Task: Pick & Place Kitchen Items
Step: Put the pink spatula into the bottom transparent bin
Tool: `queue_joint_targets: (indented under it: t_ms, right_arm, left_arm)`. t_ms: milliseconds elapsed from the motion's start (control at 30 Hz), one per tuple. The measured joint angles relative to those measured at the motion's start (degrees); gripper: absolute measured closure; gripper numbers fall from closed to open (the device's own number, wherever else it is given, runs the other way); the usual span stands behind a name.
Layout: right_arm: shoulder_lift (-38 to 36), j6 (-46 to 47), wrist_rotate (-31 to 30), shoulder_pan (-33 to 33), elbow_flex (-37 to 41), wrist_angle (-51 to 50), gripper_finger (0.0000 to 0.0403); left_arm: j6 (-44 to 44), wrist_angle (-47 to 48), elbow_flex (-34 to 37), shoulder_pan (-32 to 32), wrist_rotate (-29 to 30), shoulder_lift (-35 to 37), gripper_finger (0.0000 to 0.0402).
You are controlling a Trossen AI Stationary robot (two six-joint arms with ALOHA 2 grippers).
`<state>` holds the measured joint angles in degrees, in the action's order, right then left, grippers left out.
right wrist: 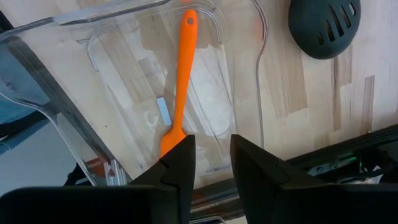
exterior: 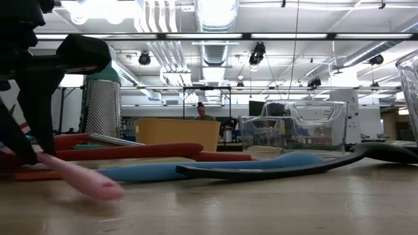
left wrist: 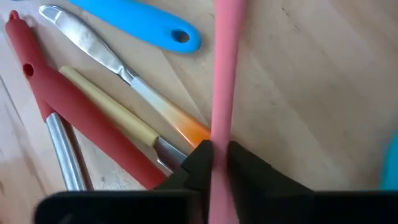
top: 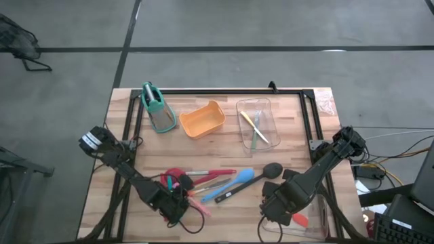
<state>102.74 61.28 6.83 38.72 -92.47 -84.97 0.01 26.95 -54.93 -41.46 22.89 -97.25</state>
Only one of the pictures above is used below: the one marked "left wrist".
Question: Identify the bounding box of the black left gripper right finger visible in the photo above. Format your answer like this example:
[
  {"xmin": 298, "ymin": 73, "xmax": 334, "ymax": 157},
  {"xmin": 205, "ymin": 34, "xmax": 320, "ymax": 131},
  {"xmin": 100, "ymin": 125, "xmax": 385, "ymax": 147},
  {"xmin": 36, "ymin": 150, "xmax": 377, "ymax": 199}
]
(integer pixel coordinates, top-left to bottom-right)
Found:
[{"xmin": 228, "ymin": 141, "xmax": 398, "ymax": 224}]

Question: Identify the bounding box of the teal silicone spatula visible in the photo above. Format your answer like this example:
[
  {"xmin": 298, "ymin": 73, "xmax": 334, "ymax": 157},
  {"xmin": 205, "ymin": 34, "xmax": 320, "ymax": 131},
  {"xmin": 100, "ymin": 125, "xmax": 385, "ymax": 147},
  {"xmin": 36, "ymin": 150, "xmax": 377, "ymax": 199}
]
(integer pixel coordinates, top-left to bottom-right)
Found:
[{"xmin": 379, "ymin": 132, "xmax": 398, "ymax": 190}]

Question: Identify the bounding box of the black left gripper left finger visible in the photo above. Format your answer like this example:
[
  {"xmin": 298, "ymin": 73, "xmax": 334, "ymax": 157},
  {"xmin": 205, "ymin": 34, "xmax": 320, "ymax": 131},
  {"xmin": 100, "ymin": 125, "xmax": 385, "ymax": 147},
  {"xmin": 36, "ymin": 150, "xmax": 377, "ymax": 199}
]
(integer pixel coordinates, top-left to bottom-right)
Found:
[{"xmin": 34, "ymin": 139, "xmax": 215, "ymax": 224}]

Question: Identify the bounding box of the yellow-handled table knife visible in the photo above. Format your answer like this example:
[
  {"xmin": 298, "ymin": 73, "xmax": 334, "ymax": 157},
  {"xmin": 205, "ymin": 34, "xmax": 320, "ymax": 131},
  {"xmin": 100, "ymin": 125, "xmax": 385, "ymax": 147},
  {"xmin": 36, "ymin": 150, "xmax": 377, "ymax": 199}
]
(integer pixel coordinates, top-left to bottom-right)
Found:
[{"xmin": 58, "ymin": 65, "xmax": 188, "ymax": 175}]

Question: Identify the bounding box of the pink silicone spatula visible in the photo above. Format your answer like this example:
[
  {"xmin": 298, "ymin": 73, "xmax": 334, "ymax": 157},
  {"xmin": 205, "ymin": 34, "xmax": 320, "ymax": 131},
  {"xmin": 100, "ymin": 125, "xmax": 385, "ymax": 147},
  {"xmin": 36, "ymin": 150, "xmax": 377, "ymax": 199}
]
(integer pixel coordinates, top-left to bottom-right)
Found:
[{"xmin": 207, "ymin": 0, "xmax": 249, "ymax": 224}]

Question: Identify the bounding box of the red silicone spoon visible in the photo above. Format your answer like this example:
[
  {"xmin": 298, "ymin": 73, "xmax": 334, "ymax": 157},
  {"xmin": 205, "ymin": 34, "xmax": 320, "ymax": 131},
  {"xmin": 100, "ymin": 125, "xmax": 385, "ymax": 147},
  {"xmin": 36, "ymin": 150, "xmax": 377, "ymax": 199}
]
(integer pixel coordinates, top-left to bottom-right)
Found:
[{"xmin": 22, "ymin": 55, "xmax": 169, "ymax": 190}]

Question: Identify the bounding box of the blue silicone spoon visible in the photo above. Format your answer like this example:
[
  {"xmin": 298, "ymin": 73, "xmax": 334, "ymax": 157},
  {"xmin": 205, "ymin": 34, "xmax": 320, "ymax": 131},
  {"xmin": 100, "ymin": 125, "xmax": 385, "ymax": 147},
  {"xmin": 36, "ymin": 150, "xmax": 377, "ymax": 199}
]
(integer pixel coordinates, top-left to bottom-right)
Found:
[{"xmin": 67, "ymin": 0, "xmax": 203, "ymax": 55}]

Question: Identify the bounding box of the red whisk with steel shaft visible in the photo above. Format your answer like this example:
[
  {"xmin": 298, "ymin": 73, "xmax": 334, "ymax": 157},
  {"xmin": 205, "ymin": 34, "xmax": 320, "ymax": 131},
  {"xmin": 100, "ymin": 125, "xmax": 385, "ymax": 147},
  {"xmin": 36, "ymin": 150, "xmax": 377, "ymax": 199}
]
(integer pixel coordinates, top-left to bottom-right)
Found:
[{"xmin": 4, "ymin": 10, "xmax": 94, "ymax": 191}]

